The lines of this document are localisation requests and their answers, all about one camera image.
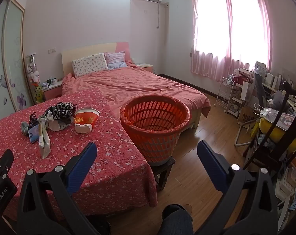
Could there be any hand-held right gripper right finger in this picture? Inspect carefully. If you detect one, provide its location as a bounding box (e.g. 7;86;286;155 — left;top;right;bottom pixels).
197;140;279;235

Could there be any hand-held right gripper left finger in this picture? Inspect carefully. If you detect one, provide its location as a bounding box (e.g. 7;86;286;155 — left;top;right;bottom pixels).
16;142;109;235

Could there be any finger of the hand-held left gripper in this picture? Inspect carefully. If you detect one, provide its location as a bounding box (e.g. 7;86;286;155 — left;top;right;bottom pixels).
0;149;14;179

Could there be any red paper cup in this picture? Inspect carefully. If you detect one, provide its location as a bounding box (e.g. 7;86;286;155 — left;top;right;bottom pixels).
74;108;101;134

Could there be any light blue wipes packet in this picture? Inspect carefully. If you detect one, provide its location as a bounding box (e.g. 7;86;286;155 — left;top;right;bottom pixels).
29;124;41;143

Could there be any black dotted mesh piece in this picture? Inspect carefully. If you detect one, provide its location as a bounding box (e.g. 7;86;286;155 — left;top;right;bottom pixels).
28;112;38;129

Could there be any black white dotted cloth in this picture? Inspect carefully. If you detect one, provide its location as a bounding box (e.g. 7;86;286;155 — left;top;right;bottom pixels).
51;101;78;121

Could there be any orange plastic basket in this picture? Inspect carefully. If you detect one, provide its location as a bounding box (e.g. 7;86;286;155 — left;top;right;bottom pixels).
119;94;192;166

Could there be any dark wooden stool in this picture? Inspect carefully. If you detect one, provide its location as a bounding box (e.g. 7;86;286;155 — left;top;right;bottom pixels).
150;155;176;193

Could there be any brown cardboard box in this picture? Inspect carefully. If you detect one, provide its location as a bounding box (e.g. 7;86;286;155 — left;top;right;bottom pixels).
237;106;259;128

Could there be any white shelf trolley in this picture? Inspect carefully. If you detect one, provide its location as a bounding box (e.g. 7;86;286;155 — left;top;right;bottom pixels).
227;82;248;117

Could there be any yellow basin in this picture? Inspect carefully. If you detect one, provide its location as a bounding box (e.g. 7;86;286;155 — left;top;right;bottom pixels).
258;117;296;152

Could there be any person's jeans leg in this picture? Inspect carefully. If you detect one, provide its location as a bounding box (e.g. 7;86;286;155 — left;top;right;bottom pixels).
156;205;194;235

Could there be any pink white nightstand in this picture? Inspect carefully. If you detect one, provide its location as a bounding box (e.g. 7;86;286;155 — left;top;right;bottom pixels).
41;80;63;101
136;63;154;74

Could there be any white paper bag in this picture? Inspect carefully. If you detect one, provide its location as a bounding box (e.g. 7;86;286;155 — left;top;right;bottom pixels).
240;75;255;103

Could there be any green yellow plush toy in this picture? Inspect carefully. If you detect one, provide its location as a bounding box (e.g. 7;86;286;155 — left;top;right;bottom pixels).
34;83;45;103

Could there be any magazine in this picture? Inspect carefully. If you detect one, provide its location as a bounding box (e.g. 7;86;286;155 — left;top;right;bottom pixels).
277;113;296;137

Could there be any grey office chair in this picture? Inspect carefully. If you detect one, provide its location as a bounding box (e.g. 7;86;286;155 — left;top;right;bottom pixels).
253;73;268;108

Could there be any bed with coral duvet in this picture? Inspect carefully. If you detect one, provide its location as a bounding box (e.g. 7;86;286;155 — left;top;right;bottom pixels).
61;65;211;130

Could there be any clear tube of plush toys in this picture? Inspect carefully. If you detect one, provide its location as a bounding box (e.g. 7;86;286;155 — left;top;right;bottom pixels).
26;53;42;85

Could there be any white floral pillow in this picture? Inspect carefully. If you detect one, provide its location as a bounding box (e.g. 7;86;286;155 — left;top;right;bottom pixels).
72;52;109;77

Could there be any pink curtain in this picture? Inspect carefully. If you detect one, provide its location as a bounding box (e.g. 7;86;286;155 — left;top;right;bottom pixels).
190;0;273;82

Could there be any dark wooden chair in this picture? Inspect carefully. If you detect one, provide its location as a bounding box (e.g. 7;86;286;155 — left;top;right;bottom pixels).
243;81;296;177

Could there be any pink striped pillow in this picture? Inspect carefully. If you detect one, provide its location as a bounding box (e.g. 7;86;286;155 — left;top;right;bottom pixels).
104;51;128;70

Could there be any glass wardrobe with flower print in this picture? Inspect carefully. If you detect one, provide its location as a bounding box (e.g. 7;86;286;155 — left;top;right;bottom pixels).
0;0;33;124

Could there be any beige pink headboard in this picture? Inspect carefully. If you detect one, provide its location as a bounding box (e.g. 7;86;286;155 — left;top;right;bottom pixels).
61;42;132;75

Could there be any white wire rack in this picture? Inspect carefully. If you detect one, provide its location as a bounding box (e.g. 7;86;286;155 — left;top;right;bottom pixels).
216;77;235;110

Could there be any white picture frame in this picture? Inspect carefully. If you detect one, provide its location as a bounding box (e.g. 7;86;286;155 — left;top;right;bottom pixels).
255;60;267;77

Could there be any air conditioner hose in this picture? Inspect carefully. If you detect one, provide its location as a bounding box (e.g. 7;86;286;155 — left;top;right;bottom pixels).
157;2;170;29

